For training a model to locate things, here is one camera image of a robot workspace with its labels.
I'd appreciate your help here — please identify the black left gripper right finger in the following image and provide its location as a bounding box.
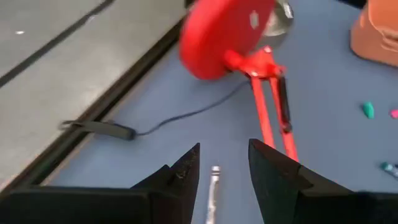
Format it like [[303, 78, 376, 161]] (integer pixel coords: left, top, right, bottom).
[[248, 138, 398, 224]]

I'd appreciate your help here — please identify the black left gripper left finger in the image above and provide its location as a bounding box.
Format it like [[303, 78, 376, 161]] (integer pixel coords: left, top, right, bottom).
[[0, 142, 201, 224]]

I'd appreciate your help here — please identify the teal crayon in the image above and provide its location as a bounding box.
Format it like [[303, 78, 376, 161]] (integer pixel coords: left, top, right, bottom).
[[381, 161, 398, 179]]

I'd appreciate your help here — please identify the green crayon stub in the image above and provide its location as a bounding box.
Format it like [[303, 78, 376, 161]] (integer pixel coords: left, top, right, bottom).
[[362, 101, 376, 119]]

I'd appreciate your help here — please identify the red desk lamp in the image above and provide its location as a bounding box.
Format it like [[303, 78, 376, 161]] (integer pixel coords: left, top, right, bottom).
[[178, 0, 301, 162]]

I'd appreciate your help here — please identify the orange cardboard tray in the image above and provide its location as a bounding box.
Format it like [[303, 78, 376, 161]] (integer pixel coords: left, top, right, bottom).
[[349, 0, 398, 68]]

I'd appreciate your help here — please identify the black lamp cord with switch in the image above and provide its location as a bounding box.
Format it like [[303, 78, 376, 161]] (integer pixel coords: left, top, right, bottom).
[[58, 79, 251, 141]]

